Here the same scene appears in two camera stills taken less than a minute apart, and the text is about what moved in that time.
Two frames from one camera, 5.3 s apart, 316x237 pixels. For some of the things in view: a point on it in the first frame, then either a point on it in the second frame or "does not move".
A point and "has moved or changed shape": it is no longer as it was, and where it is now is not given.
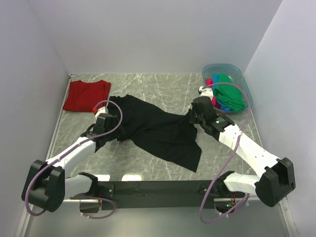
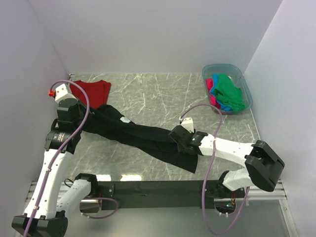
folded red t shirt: x=83 y=97 does not move
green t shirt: x=230 y=95 does not move
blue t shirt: x=215 y=79 does not move
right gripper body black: x=195 y=118 -> x=182 y=148
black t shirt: x=157 y=131 has moved or changed shape
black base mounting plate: x=159 y=194 does not move
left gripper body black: x=118 y=132 -> x=76 y=125
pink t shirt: x=210 y=81 does not move
